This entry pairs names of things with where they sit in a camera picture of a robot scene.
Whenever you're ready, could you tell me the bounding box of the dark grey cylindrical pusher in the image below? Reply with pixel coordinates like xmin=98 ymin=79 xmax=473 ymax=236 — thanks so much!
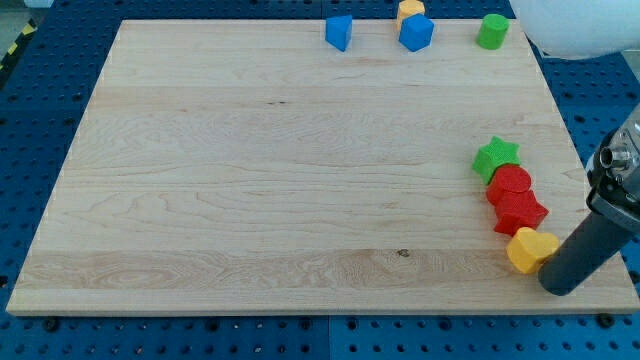
xmin=538 ymin=211 xmax=635 ymax=296

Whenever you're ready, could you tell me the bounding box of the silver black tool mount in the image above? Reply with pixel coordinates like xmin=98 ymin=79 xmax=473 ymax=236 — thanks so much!
xmin=587 ymin=106 xmax=639 ymax=234

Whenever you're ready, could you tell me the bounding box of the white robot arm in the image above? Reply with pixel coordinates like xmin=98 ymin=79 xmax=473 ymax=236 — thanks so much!
xmin=510 ymin=0 xmax=639 ymax=296

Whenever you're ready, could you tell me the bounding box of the blue triangle block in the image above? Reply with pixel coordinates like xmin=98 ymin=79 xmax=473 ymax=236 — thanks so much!
xmin=325 ymin=15 xmax=353 ymax=52

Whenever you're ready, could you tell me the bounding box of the yellow heart block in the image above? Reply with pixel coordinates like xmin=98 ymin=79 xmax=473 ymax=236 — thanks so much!
xmin=506 ymin=227 xmax=560 ymax=274

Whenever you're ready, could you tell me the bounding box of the red star block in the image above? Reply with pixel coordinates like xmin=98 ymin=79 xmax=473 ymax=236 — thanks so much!
xmin=494 ymin=190 xmax=549 ymax=236

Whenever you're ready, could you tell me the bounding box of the red cylinder block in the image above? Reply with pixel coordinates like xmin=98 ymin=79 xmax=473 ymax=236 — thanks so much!
xmin=486 ymin=164 xmax=532 ymax=205

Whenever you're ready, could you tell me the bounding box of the green star block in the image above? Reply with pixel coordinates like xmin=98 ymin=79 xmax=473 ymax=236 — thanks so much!
xmin=472 ymin=136 xmax=521 ymax=185

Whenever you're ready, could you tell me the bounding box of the green cylinder block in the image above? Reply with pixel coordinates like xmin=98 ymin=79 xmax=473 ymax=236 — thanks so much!
xmin=476 ymin=13 xmax=510 ymax=50

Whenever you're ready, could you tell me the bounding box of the blue cube block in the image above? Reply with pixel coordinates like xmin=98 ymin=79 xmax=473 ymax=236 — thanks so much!
xmin=399 ymin=13 xmax=435 ymax=52

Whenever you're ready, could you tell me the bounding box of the yellow pentagon block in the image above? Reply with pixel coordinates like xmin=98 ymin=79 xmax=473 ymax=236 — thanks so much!
xmin=396 ymin=0 xmax=425 ymax=31

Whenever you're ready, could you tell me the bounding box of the wooden board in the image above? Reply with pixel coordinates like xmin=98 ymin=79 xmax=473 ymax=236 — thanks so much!
xmin=7 ymin=20 xmax=639 ymax=316

